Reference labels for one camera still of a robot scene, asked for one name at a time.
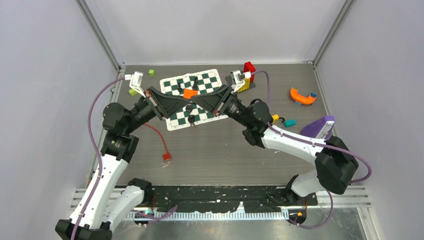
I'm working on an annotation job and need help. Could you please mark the purple white device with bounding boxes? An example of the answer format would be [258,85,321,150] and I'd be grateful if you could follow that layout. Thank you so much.
[300,115,336,140]

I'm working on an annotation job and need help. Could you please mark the yellow building block tower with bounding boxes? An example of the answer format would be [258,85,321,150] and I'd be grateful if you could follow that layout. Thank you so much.
[237,78,251,93]

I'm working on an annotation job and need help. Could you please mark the orange curved toy track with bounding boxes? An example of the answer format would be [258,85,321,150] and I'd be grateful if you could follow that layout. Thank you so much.
[289,87,317,106]

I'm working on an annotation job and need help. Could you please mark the black keys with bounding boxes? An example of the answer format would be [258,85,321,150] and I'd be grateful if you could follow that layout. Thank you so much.
[185,104,196,127]

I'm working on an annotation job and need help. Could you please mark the teal cube block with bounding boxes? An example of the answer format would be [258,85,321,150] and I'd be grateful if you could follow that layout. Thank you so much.
[283,119,297,128]

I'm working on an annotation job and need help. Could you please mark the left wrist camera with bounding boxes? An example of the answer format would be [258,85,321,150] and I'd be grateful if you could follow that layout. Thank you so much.
[129,71,146,97]

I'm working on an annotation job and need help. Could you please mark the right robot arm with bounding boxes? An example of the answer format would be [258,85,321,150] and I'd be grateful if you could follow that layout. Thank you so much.
[159,85,359,205]

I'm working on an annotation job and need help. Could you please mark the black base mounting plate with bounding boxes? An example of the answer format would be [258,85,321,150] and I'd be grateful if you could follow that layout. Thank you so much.
[139,185,318,213]

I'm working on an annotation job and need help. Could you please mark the small green cube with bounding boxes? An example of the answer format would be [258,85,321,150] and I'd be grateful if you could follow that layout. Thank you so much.
[148,69,156,77]

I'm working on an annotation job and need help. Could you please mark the red building block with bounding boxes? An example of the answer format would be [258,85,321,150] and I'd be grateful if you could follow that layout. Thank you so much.
[243,61,256,83]

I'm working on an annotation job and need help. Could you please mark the light green block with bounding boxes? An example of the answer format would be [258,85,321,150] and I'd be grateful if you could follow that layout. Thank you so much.
[128,88,138,96]

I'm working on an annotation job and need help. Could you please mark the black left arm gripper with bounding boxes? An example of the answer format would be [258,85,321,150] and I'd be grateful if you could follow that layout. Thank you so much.
[125,86,190,134]

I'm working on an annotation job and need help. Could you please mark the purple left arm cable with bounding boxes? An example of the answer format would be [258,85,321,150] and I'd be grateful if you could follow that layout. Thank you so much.
[69,75,133,240]

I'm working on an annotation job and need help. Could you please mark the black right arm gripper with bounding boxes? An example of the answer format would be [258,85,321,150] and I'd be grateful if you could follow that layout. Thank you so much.
[190,85,252,129]

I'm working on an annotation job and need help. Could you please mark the red cable with plug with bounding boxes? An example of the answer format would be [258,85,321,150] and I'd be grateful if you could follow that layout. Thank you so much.
[144,123,173,166]

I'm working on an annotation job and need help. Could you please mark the dark grey building baseplate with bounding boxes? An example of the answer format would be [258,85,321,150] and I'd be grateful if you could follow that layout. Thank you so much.
[225,75,256,90]

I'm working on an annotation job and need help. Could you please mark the green white chess mat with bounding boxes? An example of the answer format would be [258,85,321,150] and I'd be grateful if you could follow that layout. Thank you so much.
[159,68,233,132]

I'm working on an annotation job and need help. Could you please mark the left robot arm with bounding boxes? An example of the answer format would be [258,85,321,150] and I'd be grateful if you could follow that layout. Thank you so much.
[55,87,190,240]

